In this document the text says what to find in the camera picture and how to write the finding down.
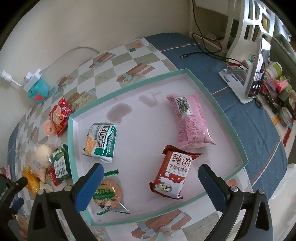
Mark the round biscuit green packet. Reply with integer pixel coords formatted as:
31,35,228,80
93,169,130,215

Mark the white plug and cable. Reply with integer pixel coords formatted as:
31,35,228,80
0,70,25,87

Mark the teal box with red label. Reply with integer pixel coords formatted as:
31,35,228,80
28,78,49,104

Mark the white chair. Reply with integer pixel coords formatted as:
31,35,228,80
224,1,295,64

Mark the yellow cake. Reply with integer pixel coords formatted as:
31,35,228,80
22,166,40,196

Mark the red milk biscuit packet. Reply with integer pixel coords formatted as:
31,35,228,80
149,145,201,200

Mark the smartphone on stand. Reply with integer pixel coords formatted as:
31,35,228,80
246,38,271,98

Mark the green white biscuit packet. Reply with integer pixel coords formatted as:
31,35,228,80
52,144,72,183

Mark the white power strip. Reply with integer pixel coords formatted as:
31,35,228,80
23,69,42,93

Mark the green white cracker packet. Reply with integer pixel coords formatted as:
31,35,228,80
83,123,117,163

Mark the round cream bun in bag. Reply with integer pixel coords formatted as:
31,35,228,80
27,144,53,183

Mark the white phone stand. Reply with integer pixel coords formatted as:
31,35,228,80
218,37,273,105

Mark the red cartoon snack packet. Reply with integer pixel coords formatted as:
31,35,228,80
49,97,72,136

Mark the black cable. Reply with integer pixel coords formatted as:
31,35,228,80
180,0,251,70

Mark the pink snack packet with barcode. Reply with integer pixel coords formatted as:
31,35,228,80
166,94,214,149

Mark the round peach jelly cup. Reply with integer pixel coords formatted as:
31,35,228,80
44,120,57,137

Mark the orange striped snack packet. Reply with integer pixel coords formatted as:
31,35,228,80
40,167,61,193

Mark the white tray with teal rim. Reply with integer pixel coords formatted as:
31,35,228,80
67,69,248,227

